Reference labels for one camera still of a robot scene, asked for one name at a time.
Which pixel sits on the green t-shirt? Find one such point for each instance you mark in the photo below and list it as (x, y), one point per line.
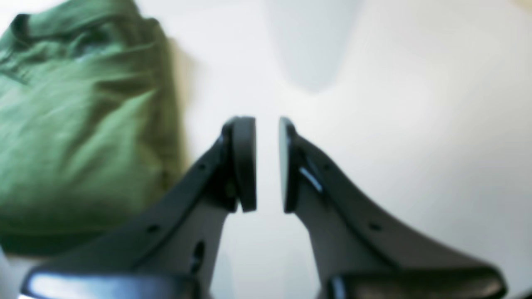
(90, 132)

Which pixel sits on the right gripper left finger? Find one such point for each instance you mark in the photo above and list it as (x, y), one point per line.
(169, 251)

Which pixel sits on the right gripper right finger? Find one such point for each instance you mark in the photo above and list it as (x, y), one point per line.
(360, 250)

